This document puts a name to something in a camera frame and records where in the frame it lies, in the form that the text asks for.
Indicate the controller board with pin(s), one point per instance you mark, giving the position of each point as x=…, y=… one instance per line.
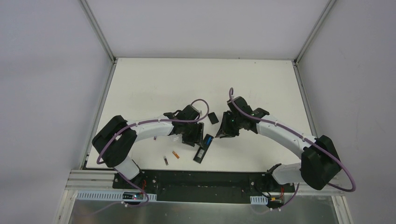
x=126, y=196
x=262, y=200

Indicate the right controller board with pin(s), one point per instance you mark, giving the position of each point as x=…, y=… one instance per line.
x=262, y=200

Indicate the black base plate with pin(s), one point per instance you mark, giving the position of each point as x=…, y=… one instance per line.
x=214, y=194

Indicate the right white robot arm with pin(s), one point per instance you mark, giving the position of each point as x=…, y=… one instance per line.
x=318, y=156

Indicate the black battery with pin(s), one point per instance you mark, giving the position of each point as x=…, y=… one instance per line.
x=165, y=160

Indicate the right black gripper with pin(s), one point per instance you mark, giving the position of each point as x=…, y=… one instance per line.
x=228, y=126

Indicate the aluminium frame rail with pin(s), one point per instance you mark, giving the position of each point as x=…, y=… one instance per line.
x=159, y=180

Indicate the left controller board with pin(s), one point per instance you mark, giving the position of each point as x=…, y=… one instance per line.
x=126, y=196

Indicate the black battery cover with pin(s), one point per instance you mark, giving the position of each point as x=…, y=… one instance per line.
x=213, y=118

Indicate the black remote control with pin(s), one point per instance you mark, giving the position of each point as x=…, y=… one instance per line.
x=201, y=152

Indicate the white remote control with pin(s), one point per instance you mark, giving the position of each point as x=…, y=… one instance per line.
x=175, y=138

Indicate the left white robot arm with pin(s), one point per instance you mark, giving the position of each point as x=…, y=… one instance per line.
x=115, y=140

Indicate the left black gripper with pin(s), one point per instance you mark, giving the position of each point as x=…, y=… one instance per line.
x=195, y=133

